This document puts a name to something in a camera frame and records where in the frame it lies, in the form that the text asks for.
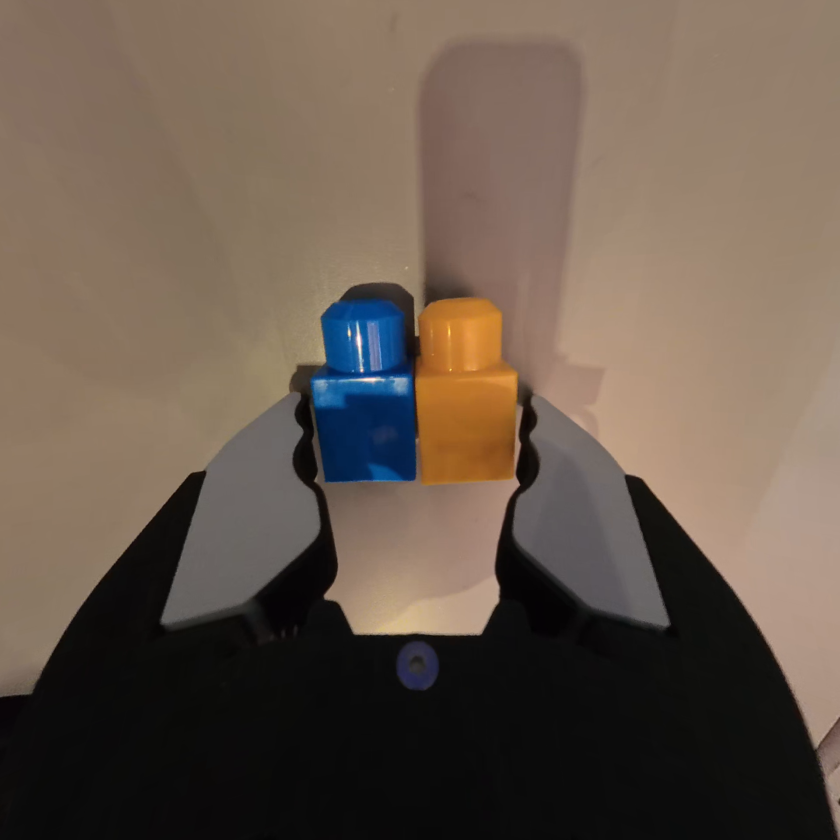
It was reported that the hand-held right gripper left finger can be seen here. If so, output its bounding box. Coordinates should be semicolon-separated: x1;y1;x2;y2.
159;394;339;641

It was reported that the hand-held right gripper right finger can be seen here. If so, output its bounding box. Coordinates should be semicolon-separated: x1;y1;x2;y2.
497;394;672;641

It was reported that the blue toy block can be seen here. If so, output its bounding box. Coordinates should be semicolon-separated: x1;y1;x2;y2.
310;298;419;484

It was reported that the yellow toy block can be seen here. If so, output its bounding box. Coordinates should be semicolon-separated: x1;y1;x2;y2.
415;297;519;487

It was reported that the grey desk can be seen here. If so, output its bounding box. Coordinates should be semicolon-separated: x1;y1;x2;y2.
0;0;840;749

